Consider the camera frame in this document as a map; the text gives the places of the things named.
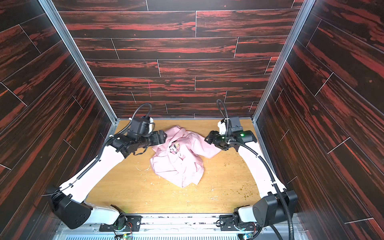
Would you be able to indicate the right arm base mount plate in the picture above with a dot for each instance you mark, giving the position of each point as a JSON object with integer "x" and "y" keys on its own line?
{"x": 228, "y": 223}

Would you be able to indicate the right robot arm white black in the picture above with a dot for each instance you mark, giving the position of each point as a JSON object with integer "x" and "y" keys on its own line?
{"x": 277, "y": 203}

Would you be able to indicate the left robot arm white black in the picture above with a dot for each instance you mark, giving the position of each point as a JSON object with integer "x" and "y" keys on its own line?
{"x": 68, "y": 200}

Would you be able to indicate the pink zip jacket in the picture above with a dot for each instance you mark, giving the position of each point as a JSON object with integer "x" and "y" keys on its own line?
{"x": 179, "y": 159}

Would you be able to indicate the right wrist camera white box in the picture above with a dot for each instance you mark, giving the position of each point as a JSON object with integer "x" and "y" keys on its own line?
{"x": 229, "y": 126}

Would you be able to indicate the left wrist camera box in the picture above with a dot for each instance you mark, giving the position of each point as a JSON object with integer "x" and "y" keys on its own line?
{"x": 141, "y": 126}

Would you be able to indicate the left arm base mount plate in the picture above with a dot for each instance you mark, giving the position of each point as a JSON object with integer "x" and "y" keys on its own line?
{"x": 128, "y": 223}

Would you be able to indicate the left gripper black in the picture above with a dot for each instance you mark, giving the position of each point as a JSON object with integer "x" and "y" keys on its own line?
{"x": 160, "y": 137}

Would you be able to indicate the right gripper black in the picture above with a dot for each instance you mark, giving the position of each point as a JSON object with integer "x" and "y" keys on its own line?
{"x": 212, "y": 138}

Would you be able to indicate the aluminium front rail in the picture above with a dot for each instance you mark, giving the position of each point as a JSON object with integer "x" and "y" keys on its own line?
{"x": 159, "y": 227}

